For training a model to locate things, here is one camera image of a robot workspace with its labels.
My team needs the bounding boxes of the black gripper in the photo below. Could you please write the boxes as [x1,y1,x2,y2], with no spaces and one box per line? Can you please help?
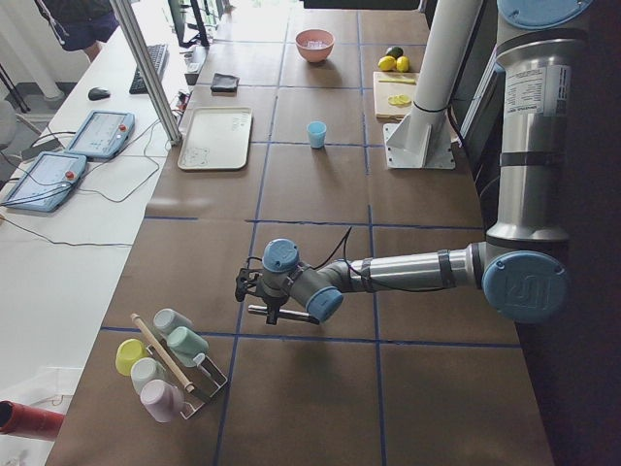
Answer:
[261,290,286,325]

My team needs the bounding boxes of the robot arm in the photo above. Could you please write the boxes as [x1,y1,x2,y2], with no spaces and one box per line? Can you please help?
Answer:
[236,1,591,324]

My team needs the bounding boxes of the mint green cup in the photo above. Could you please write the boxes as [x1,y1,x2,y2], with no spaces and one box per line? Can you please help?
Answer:
[166,326,209,367]

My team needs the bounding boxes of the grey cup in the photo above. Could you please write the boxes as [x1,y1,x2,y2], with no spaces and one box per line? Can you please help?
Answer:
[152,308,194,338]

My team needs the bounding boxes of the pink cup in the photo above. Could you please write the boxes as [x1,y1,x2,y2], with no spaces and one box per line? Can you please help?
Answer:
[140,380,184,423]

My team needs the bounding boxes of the white cup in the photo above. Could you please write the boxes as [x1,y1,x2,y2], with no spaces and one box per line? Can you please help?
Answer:
[130,357,169,395]

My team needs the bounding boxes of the yellow cup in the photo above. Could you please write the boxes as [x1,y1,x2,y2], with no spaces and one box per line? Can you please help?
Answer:
[114,339,148,377]

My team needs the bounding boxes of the light blue plastic cup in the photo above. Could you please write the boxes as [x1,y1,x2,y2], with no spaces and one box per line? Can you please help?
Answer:
[307,120,327,149]

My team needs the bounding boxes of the cream bear tray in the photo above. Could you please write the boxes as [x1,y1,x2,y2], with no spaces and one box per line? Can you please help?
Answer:
[178,107,252,171]

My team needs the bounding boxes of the grey folded cloth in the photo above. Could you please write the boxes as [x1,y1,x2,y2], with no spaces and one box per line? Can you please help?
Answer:
[211,73,240,94]

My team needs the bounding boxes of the lemon slices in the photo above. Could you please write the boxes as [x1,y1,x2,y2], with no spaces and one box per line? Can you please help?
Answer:
[387,94,411,107]

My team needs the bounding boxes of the far blue teach pendant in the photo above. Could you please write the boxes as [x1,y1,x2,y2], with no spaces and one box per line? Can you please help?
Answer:
[65,110,135,159]

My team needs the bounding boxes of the blue teach pendant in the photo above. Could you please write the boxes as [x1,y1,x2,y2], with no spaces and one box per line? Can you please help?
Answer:
[65,110,135,159]
[1,151,87,213]

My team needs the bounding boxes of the bamboo cutting board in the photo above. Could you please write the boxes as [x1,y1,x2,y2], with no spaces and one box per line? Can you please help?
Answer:
[373,71,419,118]

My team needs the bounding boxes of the near blue teach pendant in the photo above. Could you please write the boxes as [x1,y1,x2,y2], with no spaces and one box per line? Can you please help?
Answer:
[1,151,87,213]

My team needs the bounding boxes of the yellow plastic knife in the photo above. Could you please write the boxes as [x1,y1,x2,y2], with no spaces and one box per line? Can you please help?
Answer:
[377,78,417,85]

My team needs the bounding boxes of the pink bowl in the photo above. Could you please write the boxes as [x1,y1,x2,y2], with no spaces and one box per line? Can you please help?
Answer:
[295,29,335,63]

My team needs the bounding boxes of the yellow lemon near board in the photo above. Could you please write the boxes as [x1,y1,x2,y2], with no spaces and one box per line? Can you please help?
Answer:
[377,55,397,72]

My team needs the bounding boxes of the red cylinder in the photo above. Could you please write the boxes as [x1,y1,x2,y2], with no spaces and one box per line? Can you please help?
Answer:
[1,400,65,441]

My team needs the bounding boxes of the yellow lemon far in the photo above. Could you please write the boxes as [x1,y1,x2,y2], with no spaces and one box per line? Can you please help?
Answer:
[395,55,410,73]

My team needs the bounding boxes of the black computer mouse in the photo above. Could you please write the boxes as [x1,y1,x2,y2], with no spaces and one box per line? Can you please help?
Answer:
[87,87,111,101]

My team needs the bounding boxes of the black keyboard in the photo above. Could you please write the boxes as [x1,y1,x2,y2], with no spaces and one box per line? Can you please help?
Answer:
[128,44,171,95]

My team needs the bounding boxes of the green lime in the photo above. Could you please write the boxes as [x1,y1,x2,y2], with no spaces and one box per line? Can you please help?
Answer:
[385,46,404,59]

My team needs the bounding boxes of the black monitor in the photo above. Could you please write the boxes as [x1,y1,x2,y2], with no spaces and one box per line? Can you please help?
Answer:
[168,0,210,49]

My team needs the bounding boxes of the person in dark shorts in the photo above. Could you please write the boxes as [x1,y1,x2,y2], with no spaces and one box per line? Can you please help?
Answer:
[35,0,118,62]

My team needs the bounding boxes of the white wire cup rack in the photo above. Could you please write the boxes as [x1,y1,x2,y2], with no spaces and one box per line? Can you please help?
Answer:
[164,352,228,420]

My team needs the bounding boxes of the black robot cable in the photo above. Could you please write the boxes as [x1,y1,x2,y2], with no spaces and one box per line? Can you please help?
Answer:
[310,225,375,292]

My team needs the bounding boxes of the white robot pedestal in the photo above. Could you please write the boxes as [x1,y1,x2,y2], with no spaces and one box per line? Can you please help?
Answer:
[383,0,483,170]

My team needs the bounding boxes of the aluminium frame post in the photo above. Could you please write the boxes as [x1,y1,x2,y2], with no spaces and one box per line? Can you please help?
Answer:
[111,0,182,147]

